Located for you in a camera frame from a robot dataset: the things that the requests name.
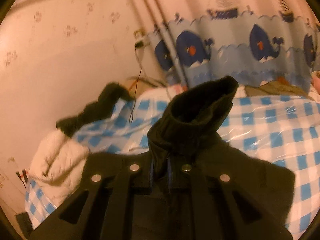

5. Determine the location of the pink soft toy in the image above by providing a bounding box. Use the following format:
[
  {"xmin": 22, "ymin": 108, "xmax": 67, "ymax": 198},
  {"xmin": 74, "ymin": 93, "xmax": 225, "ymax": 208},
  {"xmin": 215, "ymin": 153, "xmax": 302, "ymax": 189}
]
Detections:
[{"xmin": 311, "ymin": 70, "xmax": 320, "ymax": 93}]

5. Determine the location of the blue checked bed sheet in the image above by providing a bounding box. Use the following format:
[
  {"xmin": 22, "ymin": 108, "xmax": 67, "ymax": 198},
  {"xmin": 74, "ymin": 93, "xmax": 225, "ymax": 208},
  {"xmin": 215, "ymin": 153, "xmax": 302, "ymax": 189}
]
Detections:
[{"xmin": 24, "ymin": 86, "xmax": 320, "ymax": 232}]

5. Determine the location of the dark jacket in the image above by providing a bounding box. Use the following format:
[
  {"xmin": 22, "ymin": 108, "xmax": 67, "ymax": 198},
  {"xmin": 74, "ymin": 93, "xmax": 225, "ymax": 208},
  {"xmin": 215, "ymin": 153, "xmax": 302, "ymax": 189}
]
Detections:
[{"xmin": 82, "ymin": 76, "xmax": 296, "ymax": 240}]

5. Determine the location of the wall socket with charger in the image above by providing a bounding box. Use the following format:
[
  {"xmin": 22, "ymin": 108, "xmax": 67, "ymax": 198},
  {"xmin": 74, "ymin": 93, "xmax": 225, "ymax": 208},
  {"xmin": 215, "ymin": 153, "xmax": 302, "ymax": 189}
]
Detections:
[{"xmin": 134, "ymin": 29, "xmax": 151, "ymax": 50}]

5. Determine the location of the thin black cable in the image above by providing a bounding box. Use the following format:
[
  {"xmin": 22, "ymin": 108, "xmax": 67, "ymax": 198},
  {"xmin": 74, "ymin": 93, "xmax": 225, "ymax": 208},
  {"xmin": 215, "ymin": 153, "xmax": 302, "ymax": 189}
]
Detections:
[{"xmin": 129, "ymin": 46, "xmax": 143, "ymax": 124}]

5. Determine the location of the brown pillow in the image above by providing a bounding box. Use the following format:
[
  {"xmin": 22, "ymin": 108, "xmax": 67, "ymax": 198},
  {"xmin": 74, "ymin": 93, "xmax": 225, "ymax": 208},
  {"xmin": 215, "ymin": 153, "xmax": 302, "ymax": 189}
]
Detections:
[{"xmin": 244, "ymin": 81, "xmax": 311, "ymax": 98}]

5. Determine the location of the whale print curtain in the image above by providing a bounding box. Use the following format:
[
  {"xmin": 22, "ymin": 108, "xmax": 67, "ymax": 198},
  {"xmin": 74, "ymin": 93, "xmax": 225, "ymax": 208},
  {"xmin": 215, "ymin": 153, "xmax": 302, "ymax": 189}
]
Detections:
[{"xmin": 120, "ymin": 0, "xmax": 320, "ymax": 93}]

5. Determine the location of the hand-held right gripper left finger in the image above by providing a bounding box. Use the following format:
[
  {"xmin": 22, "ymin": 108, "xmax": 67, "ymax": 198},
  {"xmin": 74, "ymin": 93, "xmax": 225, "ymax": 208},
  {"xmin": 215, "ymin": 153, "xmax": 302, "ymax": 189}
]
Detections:
[{"xmin": 28, "ymin": 160, "xmax": 154, "ymax": 240}]

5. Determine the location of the thin grey pole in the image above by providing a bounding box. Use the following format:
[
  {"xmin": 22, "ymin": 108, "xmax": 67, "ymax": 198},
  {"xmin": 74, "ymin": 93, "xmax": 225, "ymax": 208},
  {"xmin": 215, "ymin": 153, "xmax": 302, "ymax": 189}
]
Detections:
[
  {"xmin": 132, "ymin": 0, "xmax": 177, "ymax": 64},
  {"xmin": 146, "ymin": 0, "xmax": 188, "ymax": 87}
]

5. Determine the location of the white puffy jacket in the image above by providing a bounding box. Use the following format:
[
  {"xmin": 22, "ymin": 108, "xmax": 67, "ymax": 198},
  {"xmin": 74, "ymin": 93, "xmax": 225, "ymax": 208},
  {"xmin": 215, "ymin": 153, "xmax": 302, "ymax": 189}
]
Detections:
[{"xmin": 29, "ymin": 129, "xmax": 91, "ymax": 207}]

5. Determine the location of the black fuzzy cloth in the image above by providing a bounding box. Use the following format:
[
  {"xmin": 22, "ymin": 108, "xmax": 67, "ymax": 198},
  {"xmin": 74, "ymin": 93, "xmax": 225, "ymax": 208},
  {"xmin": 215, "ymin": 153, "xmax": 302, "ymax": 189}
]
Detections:
[{"xmin": 56, "ymin": 82, "xmax": 136, "ymax": 138}]

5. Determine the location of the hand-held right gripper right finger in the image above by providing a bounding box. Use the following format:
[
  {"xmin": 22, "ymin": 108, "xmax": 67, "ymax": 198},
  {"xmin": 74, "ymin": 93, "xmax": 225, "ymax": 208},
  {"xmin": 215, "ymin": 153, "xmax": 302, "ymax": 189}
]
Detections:
[{"xmin": 167, "ymin": 160, "xmax": 293, "ymax": 240}]

